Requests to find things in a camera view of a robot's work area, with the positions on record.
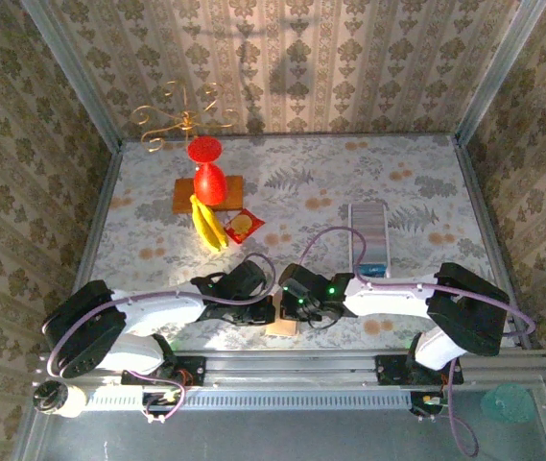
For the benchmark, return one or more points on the row of standing credit cards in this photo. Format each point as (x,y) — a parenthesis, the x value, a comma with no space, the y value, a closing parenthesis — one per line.
(370,230)

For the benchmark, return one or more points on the teal plastic cup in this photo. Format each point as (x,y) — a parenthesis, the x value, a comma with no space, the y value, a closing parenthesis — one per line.
(507,402)

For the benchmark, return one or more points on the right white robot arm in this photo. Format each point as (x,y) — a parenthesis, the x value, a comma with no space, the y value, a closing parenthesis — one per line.
(387,300)

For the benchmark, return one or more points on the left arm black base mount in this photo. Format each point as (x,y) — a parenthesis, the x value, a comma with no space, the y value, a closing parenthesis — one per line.
(191,371)

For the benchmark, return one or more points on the aluminium table side rail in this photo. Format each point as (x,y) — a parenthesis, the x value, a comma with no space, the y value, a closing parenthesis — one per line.
(92,240)
(491,240)

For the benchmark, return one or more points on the white card tray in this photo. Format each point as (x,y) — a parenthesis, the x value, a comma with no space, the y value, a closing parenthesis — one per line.
(350,230)

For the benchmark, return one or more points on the aluminium frame post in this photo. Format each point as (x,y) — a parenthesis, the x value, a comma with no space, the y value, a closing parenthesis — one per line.
(77,77)
(497,72)

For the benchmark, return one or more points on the yellow banana bunch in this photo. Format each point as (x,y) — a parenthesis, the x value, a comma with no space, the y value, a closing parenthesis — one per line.
(207,225)

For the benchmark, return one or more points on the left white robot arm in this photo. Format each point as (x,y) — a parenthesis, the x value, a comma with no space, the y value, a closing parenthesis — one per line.
(157,307)

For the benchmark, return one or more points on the red goblet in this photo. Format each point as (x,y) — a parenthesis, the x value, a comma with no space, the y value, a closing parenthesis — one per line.
(210,185)

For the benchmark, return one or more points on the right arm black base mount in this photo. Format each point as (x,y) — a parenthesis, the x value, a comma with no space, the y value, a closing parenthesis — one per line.
(390,370)

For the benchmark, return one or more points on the aluminium mounting rail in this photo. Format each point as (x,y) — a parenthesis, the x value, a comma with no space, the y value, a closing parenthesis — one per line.
(291,367)

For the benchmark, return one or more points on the blue credit card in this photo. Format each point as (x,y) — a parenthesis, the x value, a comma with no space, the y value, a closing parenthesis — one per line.
(373,270)

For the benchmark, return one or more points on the brown wooden board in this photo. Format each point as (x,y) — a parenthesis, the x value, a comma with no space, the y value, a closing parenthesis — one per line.
(182,197)

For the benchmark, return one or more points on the red snack packet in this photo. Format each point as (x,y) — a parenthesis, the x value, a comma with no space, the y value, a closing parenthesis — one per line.
(244,225)

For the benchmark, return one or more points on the white bottle black cap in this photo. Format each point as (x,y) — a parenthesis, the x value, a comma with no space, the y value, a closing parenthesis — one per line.
(56,398)

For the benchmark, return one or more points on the floral fern print tablecloth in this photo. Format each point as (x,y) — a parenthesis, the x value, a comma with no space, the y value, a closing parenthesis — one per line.
(301,168)

